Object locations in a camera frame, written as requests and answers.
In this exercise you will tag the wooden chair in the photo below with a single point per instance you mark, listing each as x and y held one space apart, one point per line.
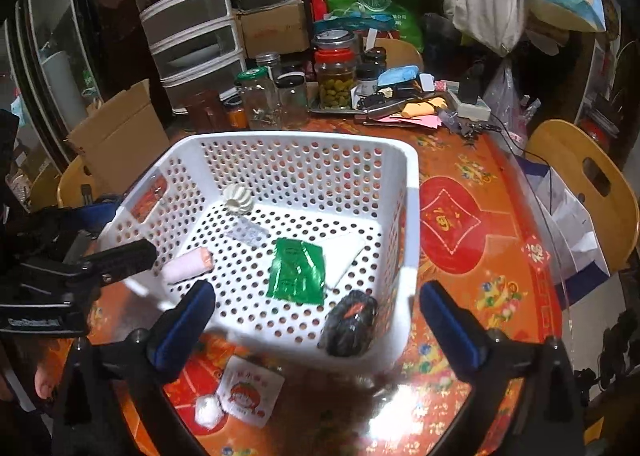
77 187
591 175

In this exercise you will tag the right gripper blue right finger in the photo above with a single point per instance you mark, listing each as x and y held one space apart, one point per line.
459 334

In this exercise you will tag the grey plastic drawer tower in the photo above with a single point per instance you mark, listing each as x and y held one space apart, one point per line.
195 45

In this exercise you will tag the green foil packet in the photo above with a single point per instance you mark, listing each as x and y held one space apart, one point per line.
297 273

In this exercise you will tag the right wooden chair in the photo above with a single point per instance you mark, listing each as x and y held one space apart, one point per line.
591 175

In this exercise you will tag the pink white soft roll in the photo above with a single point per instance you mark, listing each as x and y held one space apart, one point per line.
194 263

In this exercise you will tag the black soft pouch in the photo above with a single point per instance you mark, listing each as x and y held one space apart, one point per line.
348 330

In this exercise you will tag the white perforated plastic basket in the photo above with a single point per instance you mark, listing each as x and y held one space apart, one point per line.
314 238

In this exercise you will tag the brown cardboard box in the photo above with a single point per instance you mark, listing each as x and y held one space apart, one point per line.
120 141

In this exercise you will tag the clear empty glass jar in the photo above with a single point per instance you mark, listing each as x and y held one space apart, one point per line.
293 100

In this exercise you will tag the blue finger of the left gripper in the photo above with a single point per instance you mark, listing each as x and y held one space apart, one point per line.
94 217
118 263

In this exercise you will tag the left wooden chair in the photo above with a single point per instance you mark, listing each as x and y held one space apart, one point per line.
77 187

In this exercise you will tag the white tomato print packet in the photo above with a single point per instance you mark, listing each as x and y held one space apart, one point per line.
249 392

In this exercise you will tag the white ribbed round toy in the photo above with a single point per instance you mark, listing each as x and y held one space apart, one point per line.
238 199

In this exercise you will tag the green lid glass jar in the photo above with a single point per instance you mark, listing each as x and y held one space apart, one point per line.
260 99

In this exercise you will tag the red lid pickle jar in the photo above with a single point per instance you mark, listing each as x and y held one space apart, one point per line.
336 75

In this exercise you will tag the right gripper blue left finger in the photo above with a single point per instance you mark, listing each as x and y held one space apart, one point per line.
175 334

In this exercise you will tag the white blue paper bag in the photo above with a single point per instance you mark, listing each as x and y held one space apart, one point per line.
577 260

